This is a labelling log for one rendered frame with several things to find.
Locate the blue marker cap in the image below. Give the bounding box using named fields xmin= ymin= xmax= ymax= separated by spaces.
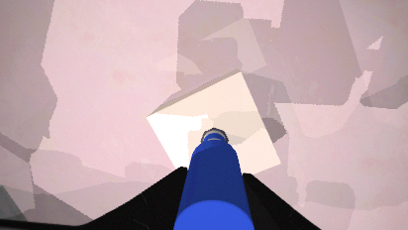
xmin=173 ymin=140 xmax=255 ymax=230

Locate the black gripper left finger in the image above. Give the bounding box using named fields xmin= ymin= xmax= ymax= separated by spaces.
xmin=0 ymin=167 xmax=188 ymax=230

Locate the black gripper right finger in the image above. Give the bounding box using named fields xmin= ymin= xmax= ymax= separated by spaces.
xmin=243 ymin=172 xmax=322 ymax=230

